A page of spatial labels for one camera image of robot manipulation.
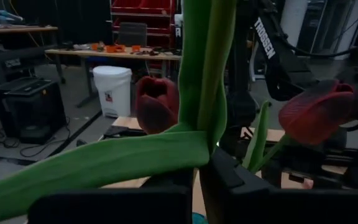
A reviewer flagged red shelving rack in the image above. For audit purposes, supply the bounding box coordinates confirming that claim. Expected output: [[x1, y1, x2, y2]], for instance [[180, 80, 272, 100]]
[[109, 0, 180, 47]]

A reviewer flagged dark red artificial tulip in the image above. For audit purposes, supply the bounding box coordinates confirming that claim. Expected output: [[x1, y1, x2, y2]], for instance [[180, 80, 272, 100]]
[[0, 0, 238, 224], [242, 79, 357, 174], [134, 76, 180, 135]]

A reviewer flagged black chair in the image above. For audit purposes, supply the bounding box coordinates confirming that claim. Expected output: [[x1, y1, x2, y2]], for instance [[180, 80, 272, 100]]
[[117, 21, 148, 47]]

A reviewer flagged long wooden workbench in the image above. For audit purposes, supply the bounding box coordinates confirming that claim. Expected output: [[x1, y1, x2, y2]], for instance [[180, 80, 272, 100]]
[[44, 46, 183, 109]]

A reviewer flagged wooden desk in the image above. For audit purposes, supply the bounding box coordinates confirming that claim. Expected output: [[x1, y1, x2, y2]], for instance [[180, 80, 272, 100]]
[[0, 26, 67, 85]]

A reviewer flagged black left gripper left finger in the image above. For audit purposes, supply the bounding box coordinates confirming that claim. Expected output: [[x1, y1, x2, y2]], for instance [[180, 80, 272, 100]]
[[28, 169, 195, 224]]

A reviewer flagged black floor cable bundle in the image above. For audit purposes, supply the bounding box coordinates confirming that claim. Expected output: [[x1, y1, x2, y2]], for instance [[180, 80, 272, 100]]
[[0, 124, 73, 158]]

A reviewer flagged white round column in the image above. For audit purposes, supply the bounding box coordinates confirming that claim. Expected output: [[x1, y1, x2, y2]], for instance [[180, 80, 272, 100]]
[[279, 0, 309, 47]]

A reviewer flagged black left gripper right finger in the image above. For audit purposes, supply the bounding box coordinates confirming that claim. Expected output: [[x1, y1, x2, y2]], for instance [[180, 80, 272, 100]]
[[199, 146, 358, 224]]

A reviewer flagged blue round glass vase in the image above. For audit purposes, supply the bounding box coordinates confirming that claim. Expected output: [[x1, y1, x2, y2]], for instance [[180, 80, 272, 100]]
[[191, 212, 209, 224]]

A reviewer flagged white waste bin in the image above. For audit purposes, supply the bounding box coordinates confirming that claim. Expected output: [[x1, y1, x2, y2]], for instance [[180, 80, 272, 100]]
[[92, 65, 133, 119]]

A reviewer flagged black floor equipment case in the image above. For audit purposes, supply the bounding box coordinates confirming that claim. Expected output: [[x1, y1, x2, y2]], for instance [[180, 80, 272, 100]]
[[0, 77, 68, 146]]

